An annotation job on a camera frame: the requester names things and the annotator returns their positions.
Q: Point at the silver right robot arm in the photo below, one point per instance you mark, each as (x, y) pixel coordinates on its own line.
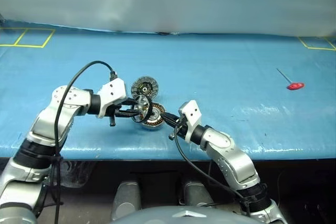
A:
(231, 155)

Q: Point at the yellow tape corner mark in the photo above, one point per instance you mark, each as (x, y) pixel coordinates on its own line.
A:
(320, 48)

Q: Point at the yellow tape double rectangle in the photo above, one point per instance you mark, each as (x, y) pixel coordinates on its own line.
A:
(26, 46)

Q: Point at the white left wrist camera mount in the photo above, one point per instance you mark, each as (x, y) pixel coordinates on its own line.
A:
(113, 93)

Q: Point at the clear plastic bag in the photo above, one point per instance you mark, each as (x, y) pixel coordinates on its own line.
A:
(76, 174)

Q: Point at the blue table cover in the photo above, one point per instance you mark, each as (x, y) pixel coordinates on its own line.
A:
(223, 58)

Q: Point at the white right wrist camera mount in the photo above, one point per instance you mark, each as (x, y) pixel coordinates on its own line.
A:
(190, 113)

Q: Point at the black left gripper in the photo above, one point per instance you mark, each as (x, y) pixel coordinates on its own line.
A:
(113, 119)

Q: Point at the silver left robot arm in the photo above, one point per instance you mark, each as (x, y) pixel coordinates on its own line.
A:
(60, 108)

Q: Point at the silver motor stator housing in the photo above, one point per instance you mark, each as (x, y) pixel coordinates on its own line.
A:
(157, 111)

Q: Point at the grey robot torso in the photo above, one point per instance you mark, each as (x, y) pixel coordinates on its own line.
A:
(181, 217)

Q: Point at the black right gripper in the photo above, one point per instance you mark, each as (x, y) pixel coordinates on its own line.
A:
(182, 129)

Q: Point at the grey rounded shape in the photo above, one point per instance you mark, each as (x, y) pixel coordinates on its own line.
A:
(195, 193)
(126, 197)

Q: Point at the motor stator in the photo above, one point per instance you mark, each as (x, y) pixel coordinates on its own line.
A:
(153, 85)

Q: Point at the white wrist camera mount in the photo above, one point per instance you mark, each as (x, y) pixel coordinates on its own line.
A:
(190, 113)
(113, 93)

